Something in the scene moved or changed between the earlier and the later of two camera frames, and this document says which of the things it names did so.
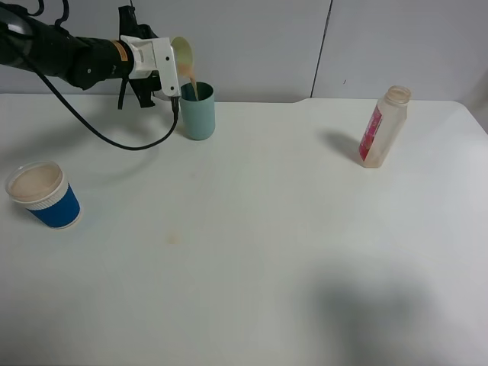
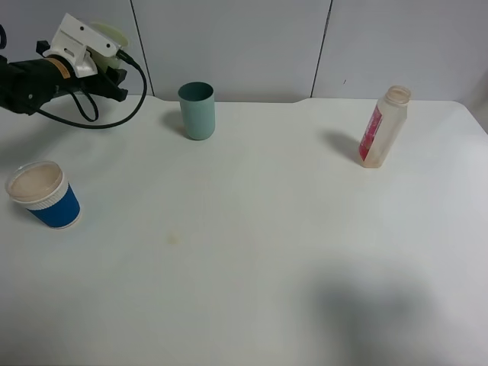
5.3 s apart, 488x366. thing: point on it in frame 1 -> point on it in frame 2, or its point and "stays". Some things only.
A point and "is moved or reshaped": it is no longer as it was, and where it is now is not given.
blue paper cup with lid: x=42 y=188 stays
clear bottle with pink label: x=384 y=126 stays
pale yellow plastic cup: x=184 y=56 is moved or reshaped
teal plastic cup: x=197 y=116 stays
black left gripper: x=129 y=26 -> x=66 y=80
